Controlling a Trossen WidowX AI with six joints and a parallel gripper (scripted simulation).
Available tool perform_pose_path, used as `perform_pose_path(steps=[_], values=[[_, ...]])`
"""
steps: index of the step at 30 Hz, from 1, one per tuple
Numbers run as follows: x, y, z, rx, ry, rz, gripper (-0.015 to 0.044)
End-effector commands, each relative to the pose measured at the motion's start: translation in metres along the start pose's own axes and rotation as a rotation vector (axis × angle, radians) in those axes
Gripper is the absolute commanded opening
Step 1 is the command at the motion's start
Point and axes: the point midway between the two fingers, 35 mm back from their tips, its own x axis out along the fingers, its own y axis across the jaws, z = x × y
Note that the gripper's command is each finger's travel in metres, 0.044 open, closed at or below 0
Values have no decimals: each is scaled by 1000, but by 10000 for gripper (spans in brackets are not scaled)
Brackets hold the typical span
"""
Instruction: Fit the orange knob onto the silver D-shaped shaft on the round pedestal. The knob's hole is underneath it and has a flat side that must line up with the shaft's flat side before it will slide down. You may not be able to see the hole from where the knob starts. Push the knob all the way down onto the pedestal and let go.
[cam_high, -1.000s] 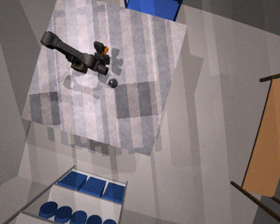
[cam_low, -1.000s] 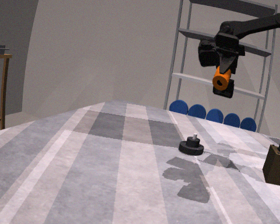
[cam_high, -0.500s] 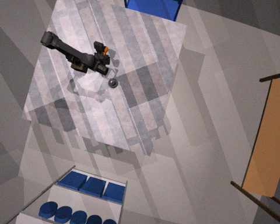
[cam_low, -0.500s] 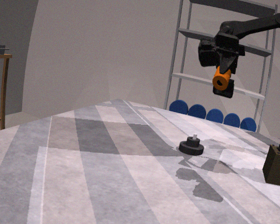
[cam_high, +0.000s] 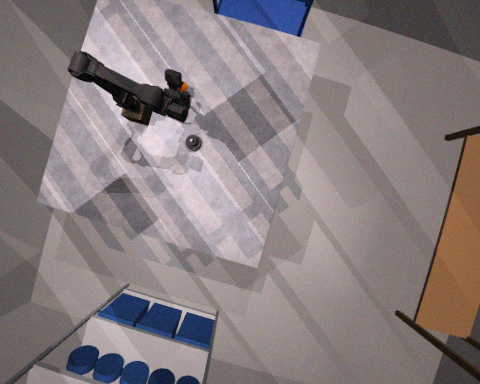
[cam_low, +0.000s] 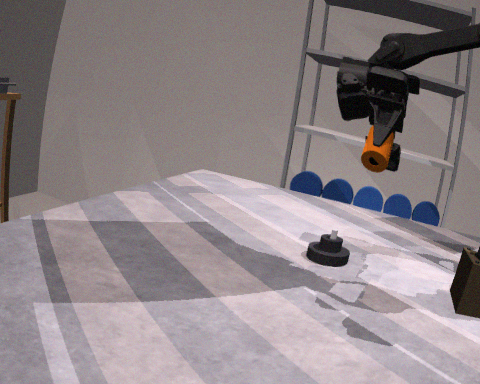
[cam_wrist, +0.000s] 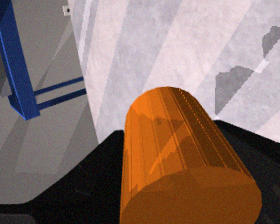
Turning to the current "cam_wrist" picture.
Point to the orange knob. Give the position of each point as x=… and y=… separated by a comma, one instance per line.
x=177, y=168

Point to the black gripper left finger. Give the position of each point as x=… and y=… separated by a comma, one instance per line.
x=88, y=194

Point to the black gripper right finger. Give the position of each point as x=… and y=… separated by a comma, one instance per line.
x=261, y=157

